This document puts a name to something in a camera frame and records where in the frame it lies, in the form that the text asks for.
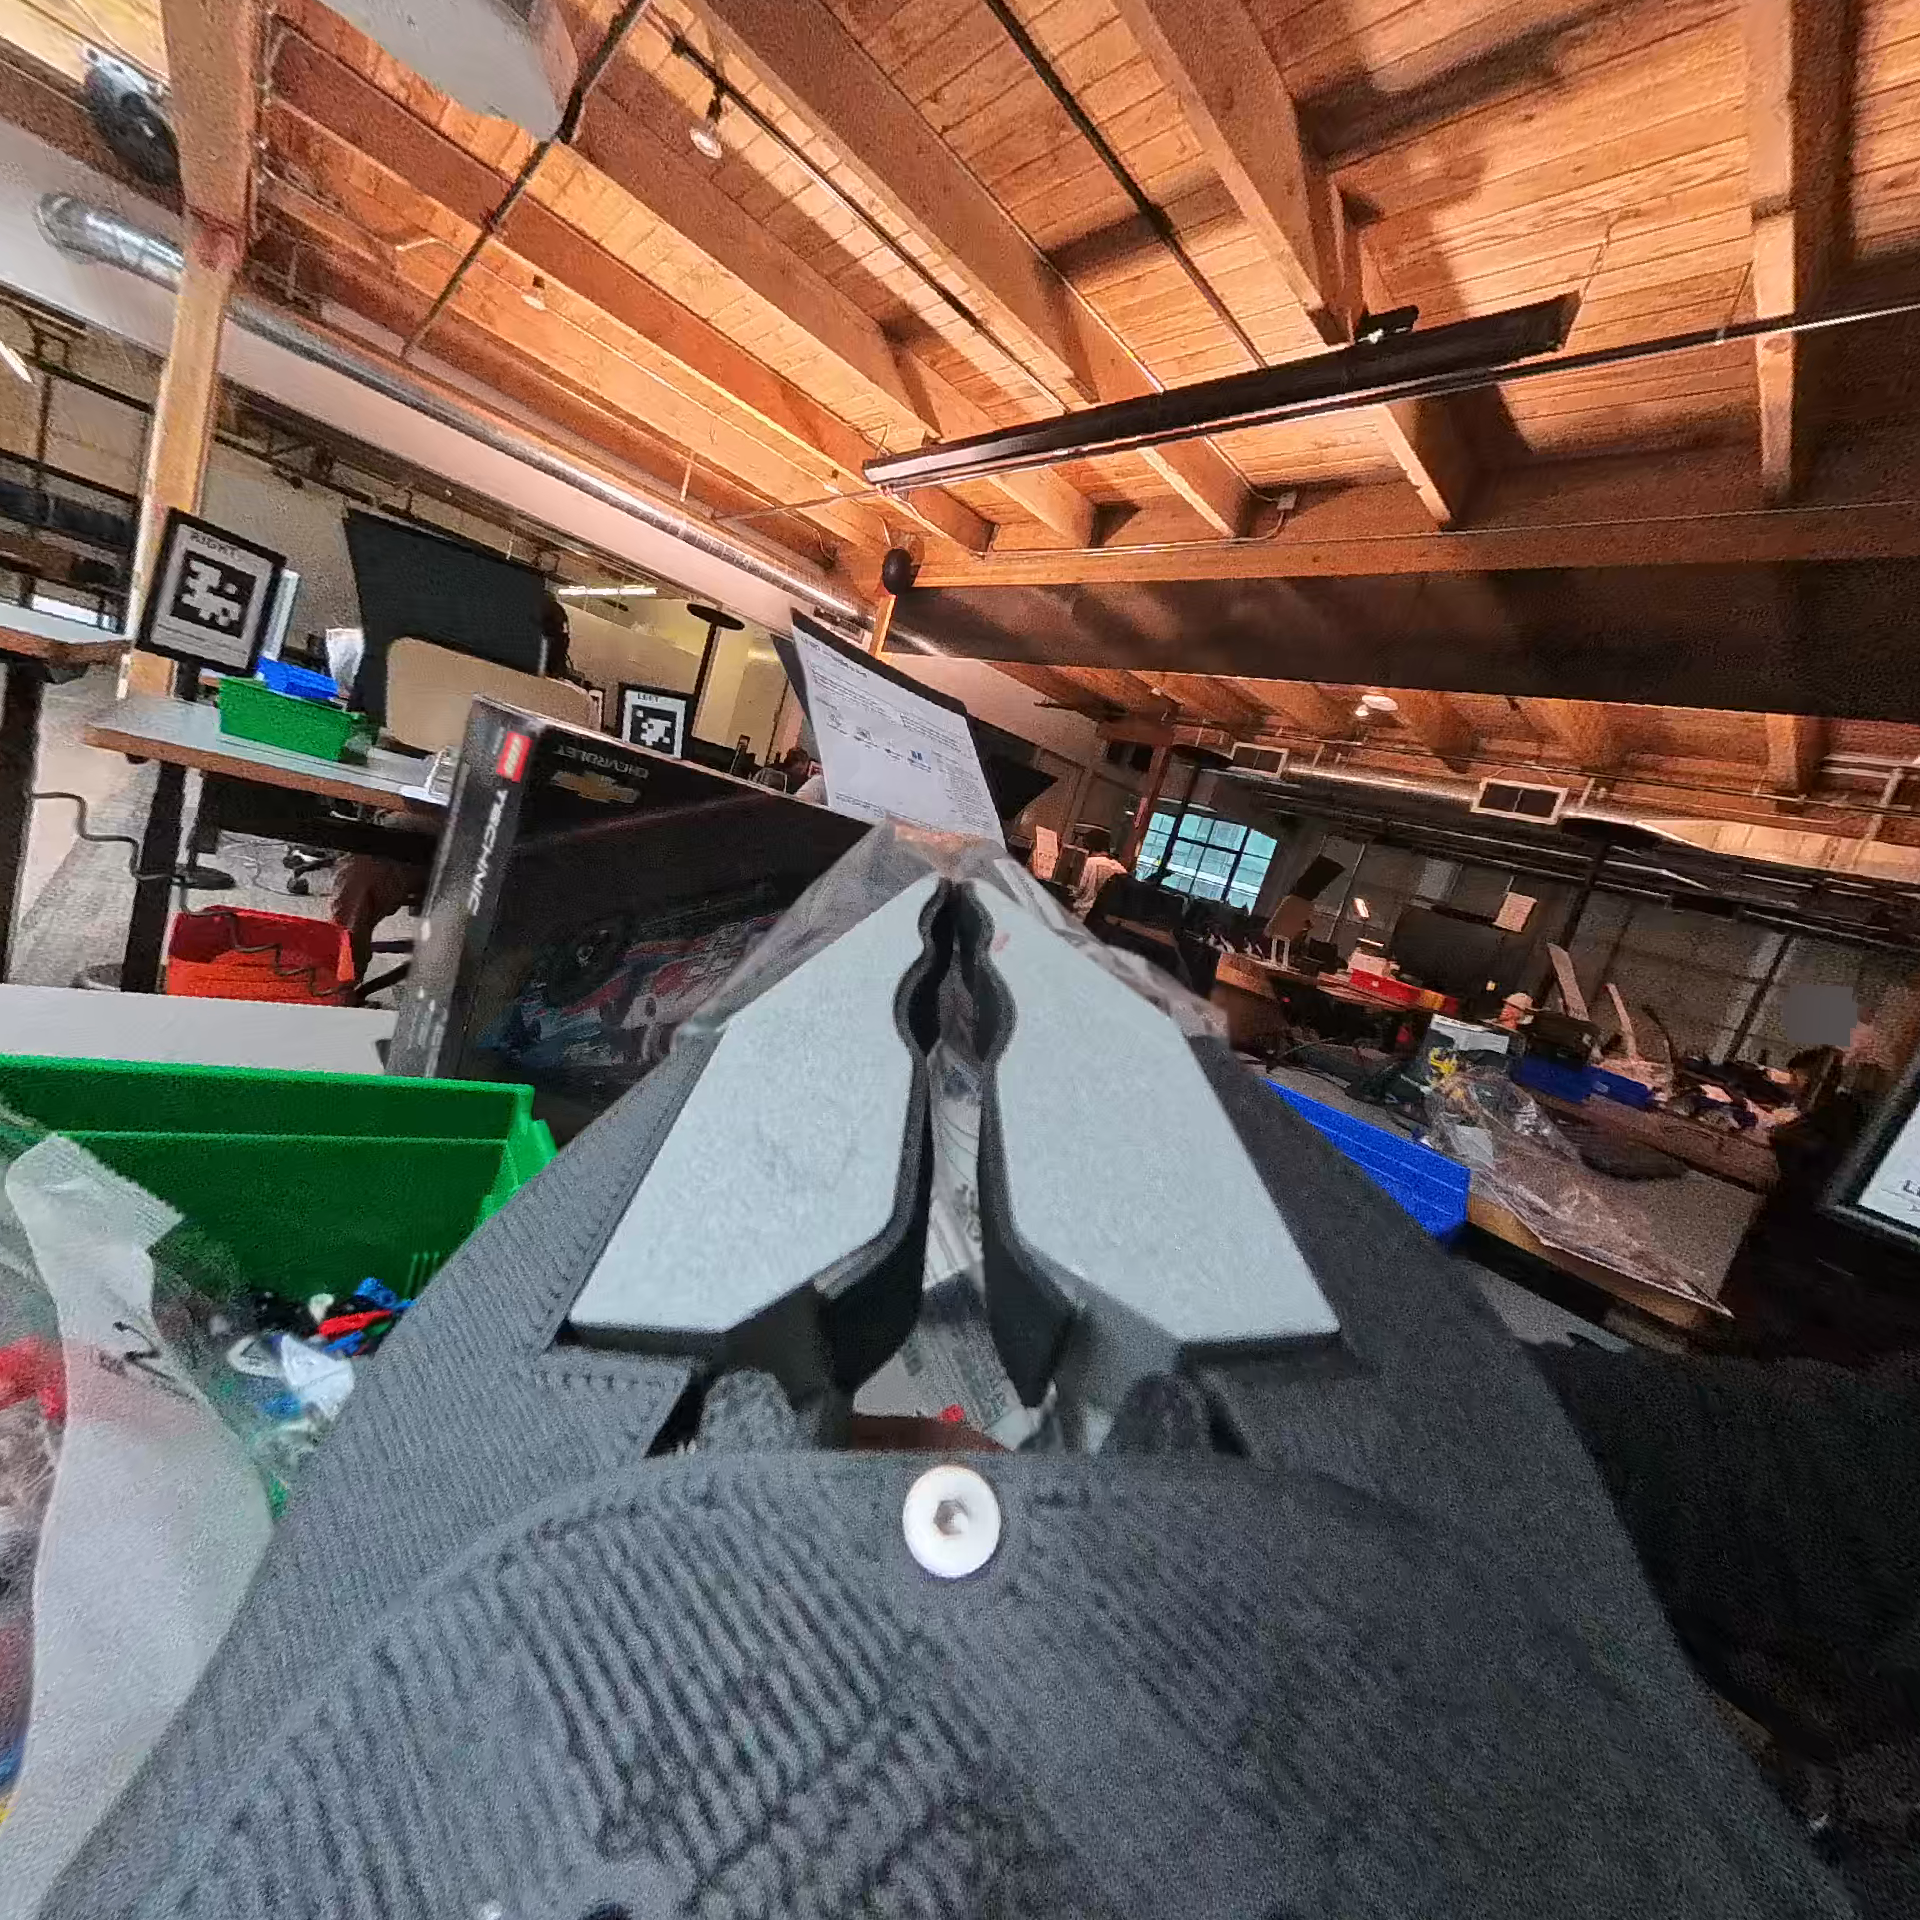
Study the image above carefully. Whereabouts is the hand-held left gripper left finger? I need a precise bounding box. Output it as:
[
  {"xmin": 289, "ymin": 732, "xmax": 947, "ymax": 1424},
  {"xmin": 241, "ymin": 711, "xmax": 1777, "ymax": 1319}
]
[{"xmin": 567, "ymin": 874, "xmax": 947, "ymax": 1414}]

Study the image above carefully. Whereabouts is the silver ceiling duct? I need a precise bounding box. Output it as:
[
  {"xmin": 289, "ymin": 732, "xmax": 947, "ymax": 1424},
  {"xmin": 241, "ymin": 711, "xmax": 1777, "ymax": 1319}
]
[{"xmin": 38, "ymin": 193, "xmax": 875, "ymax": 621}]

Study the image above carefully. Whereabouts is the paned window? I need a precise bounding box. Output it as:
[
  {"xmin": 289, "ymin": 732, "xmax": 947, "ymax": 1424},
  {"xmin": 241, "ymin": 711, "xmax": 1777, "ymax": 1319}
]
[{"xmin": 1136, "ymin": 811, "xmax": 1281, "ymax": 905}]

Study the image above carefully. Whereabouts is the orange bin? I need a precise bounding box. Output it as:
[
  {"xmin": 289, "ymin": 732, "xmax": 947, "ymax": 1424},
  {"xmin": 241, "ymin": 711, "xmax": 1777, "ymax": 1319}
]
[{"xmin": 166, "ymin": 906, "xmax": 363, "ymax": 1005}]

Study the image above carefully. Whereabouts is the large marker tag sign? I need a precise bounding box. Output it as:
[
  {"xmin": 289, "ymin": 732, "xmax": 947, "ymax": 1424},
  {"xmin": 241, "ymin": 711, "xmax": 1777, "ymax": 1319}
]
[{"xmin": 133, "ymin": 507, "xmax": 287, "ymax": 679}]

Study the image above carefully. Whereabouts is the dark monitor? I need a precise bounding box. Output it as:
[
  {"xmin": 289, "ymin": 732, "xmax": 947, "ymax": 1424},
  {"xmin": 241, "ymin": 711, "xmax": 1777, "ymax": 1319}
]
[{"xmin": 343, "ymin": 507, "xmax": 551, "ymax": 728}]

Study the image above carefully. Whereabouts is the black lego set box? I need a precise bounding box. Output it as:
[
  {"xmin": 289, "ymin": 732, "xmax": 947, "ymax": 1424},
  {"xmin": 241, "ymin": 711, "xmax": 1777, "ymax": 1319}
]
[{"xmin": 386, "ymin": 699, "xmax": 879, "ymax": 1099}]

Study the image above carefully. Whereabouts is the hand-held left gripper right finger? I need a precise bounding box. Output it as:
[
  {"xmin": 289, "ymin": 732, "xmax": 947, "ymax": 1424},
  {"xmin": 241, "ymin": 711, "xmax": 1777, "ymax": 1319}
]
[{"xmin": 945, "ymin": 875, "xmax": 1341, "ymax": 1406}]

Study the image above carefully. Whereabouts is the blue plastic bin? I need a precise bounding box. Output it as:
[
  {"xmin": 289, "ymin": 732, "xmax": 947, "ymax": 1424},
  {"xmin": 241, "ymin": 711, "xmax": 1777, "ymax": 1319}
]
[{"xmin": 1267, "ymin": 1080, "xmax": 1473, "ymax": 1240}]

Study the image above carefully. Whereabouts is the clear plastic bag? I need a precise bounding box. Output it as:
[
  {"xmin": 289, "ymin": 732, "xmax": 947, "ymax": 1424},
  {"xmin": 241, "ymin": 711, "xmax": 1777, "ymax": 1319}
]
[
  {"xmin": 684, "ymin": 816, "xmax": 1230, "ymax": 1449},
  {"xmin": 1423, "ymin": 1069, "xmax": 1729, "ymax": 1317}
]

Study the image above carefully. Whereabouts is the wooden desk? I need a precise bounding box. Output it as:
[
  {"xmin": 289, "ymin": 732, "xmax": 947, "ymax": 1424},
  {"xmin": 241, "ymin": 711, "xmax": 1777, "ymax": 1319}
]
[{"xmin": 82, "ymin": 694, "xmax": 451, "ymax": 996}]

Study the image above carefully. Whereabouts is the green plastic bin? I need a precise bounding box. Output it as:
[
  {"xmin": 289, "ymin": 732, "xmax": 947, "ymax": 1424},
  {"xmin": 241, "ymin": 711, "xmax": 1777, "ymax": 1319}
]
[{"xmin": 0, "ymin": 1053, "xmax": 558, "ymax": 1308}]

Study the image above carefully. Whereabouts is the cluttered wooden workbench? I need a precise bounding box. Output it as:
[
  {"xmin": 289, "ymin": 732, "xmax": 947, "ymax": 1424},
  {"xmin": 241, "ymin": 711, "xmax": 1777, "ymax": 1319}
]
[{"xmin": 1212, "ymin": 956, "xmax": 1796, "ymax": 1340}]

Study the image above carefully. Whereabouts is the black ceiling light bar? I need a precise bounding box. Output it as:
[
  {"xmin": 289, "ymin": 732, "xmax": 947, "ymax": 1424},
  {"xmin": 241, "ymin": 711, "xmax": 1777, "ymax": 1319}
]
[{"xmin": 863, "ymin": 293, "xmax": 1583, "ymax": 494}]

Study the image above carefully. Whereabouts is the black framed sign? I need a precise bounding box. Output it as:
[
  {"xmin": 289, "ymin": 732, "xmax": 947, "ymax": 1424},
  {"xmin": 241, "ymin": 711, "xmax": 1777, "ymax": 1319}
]
[{"xmin": 1821, "ymin": 1050, "xmax": 1920, "ymax": 1259}]

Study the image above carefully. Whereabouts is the small green bin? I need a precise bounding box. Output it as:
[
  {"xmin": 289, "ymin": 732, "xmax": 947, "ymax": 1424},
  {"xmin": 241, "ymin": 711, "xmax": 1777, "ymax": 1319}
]
[{"xmin": 218, "ymin": 677, "xmax": 376, "ymax": 763}]

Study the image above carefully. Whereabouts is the large bag of lego pieces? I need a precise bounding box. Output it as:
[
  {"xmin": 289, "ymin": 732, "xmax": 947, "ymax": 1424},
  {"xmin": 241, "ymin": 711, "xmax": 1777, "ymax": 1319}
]
[{"xmin": 0, "ymin": 1131, "xmax": 411, "ymax": 1920}]

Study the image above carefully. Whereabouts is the crumpled clear plastic bag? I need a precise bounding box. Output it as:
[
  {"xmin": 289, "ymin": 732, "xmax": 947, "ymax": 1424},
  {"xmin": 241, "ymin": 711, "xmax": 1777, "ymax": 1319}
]
[{"xmin": 1423, "ymin": 1069, "xmax": 1729, "ymax": 1317}]

